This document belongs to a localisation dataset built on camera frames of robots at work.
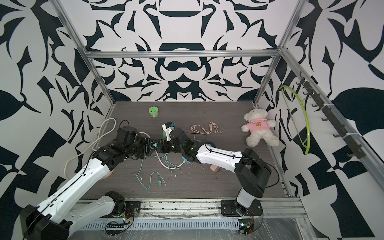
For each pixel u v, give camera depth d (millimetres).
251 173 445
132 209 740
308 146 663
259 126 959
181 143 614
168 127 714
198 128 1049
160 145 698
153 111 1081
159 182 827
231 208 747
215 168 849
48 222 372
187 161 622
